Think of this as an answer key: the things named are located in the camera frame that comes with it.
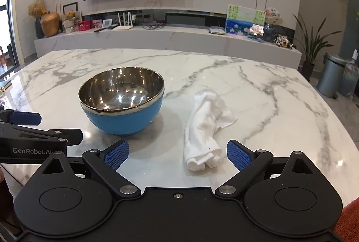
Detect black remote control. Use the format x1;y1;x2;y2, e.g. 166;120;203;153
94;24;118;33

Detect potted long-leaf plant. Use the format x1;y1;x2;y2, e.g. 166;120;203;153
293;13;343;83

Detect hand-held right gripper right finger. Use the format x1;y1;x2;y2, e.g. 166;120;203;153
215;140;316;199

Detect lotus pond painting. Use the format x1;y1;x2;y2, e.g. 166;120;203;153
225;4;266;35

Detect round paper fan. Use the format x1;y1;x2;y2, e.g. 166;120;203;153
264;8;282;25

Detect black and white figurine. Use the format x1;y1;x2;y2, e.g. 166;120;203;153
273;33;295;50

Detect black cables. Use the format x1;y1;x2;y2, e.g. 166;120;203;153
140;20;166;31

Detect orange cloth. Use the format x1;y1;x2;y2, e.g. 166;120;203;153
334;197;359;242

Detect white cloth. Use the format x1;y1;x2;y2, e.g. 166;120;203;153
183;90;238;172

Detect dried flower bouquet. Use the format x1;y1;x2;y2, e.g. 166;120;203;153
27;0;47;19

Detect glass jar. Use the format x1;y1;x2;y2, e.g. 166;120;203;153
262;23;277;43

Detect pink glittery ornament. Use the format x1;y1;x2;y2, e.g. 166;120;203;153
247;24;264;41

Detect dark vase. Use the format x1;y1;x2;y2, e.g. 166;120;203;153
35;18;45;39

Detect teddy bear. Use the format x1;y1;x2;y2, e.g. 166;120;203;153
62;10;77;33

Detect red box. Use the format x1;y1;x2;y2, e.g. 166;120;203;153
78;20;93;32

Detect white router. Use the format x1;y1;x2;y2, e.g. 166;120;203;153
112;13;135;31

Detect clear plastic bag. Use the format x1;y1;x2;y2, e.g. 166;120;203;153
338;48;359;100

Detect black media box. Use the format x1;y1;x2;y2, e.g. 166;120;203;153
165;11;228;28

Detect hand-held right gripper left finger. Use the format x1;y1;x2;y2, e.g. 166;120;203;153
42;140;141;199

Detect blue steel-lined bowl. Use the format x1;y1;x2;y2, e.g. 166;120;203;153
78;67;165;136

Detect gold vase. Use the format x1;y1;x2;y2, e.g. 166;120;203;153
40;11;61;37

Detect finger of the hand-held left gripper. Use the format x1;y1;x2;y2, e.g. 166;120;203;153
0;122;84;146
0;110;42;125

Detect wooden chair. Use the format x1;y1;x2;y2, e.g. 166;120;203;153
0;46;8;68

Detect grey trash can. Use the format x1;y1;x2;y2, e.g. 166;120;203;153
317;54;348;99

